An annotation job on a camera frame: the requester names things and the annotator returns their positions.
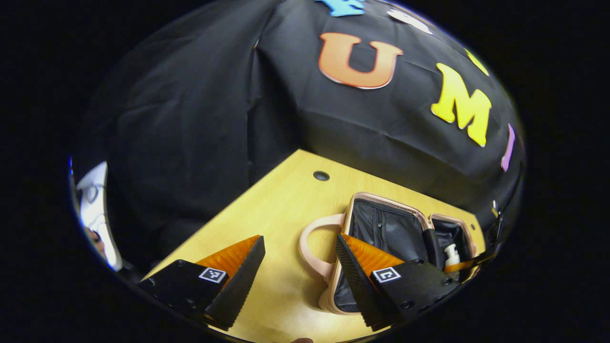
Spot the pink suitcase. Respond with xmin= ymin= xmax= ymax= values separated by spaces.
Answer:
xmin=299 ymin=192 xmax=479 ymax=316

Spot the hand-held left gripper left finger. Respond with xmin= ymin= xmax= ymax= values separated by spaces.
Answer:
xmin=137 ymin=235 xmax=266 ymax=331

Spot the white printed poster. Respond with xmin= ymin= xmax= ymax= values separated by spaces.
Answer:
xmin=76 ymin=161 xmax=123 ymax=272

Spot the black backdrop cloth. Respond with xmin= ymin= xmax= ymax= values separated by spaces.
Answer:
xmin=71 ymin=0 xmax=525 ymax=267

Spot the white pump bottle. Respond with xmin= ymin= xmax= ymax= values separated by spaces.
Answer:
xmin=444 ymin=243 xmax=461 ymax=282

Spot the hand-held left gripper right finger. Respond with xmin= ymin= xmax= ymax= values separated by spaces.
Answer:
xmin=335 ymin=233 xmax=461 ymax=331

